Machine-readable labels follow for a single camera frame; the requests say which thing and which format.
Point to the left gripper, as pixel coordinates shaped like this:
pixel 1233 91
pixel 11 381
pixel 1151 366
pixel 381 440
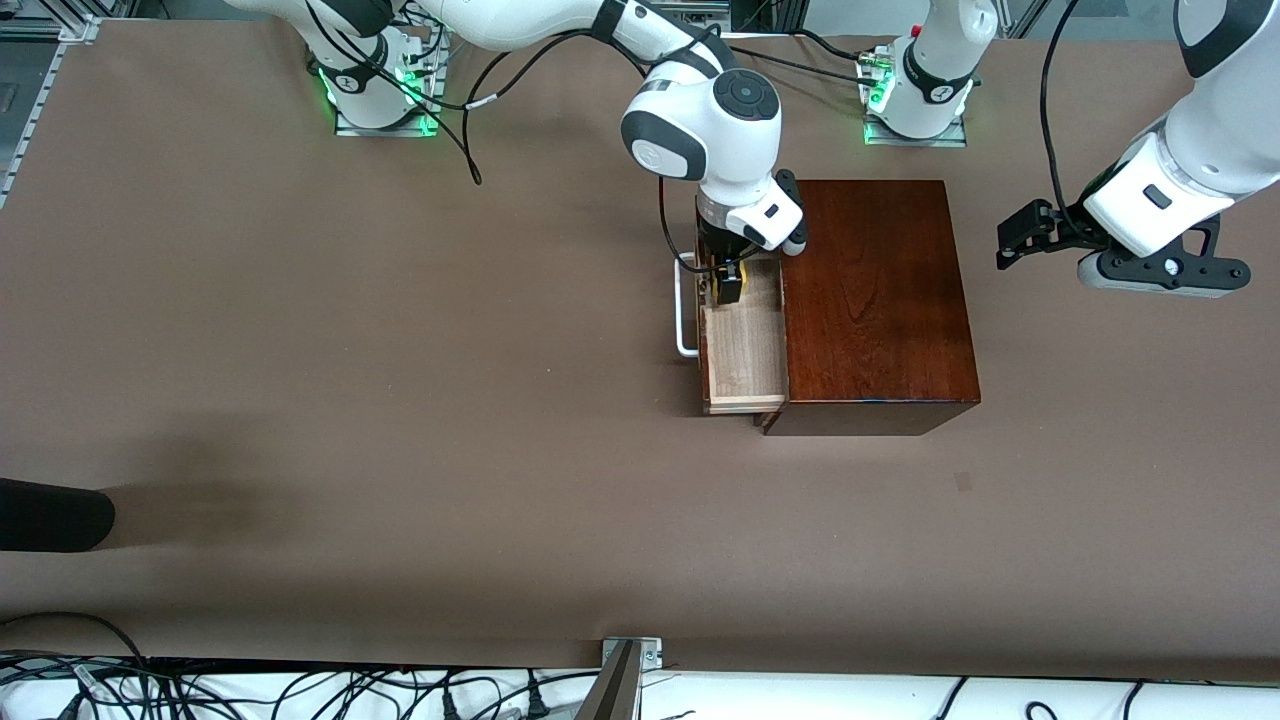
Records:
pixel 1064 233

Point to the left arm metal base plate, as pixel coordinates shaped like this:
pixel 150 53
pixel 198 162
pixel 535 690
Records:
pixel 915 142

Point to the black power plug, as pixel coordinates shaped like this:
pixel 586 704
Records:
pixel 536 706
pixel 449 705

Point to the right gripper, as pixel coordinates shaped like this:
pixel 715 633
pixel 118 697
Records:
pixel 716 246

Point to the dark brown wooden cabinet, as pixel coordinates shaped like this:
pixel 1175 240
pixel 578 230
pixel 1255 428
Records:
pixel 880 300

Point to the perforated metal edge rail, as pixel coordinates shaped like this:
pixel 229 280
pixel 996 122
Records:
pixel 35 112

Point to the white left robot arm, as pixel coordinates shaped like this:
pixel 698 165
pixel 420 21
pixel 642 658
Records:
pixel 1230 110

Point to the yellow wooden cube block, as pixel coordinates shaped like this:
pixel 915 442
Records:
pixel 716 271

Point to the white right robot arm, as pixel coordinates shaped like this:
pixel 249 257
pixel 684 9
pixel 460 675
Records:
pixel 700 130

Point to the aluminium frame structure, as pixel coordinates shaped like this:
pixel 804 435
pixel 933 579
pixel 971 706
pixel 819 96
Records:
pixel 700 10

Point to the black ribbed cylinder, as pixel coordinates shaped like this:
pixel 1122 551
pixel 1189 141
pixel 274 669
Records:
pixel 50 515

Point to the brown paper table cover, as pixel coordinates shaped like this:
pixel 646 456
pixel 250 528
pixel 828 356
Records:
pixel 560 500

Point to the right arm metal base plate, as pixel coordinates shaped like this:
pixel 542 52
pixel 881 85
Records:
pixel 385 131

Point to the dark metal mounting beam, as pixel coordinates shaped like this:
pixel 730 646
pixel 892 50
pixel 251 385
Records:
pixel 610 695

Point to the small metal bracket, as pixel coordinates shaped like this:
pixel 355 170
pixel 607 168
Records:
pixel 650 655

